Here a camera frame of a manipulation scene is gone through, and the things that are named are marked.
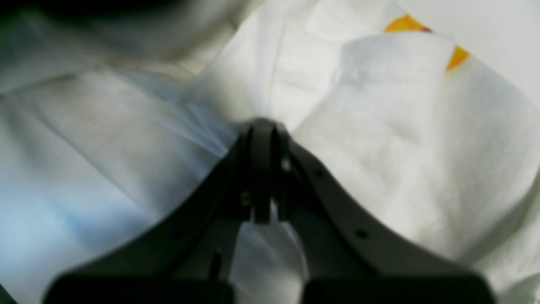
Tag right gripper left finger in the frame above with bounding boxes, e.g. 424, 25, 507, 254
44, 119, 276, 304

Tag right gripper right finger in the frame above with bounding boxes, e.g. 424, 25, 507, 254
274, 125, 495, 304

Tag white printed T-shirt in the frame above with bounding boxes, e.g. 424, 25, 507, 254
0, 0, 539, 304

